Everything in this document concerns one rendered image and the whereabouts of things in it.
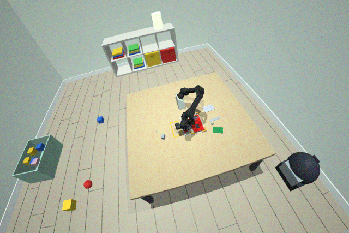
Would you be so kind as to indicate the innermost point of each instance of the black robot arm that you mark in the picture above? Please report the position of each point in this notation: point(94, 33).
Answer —
point(190, 111)

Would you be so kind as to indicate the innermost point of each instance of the green flat patch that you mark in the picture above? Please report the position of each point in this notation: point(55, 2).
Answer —
point(218, 130)

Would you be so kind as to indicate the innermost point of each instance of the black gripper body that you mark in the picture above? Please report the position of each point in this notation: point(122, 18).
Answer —
point(192, 122)

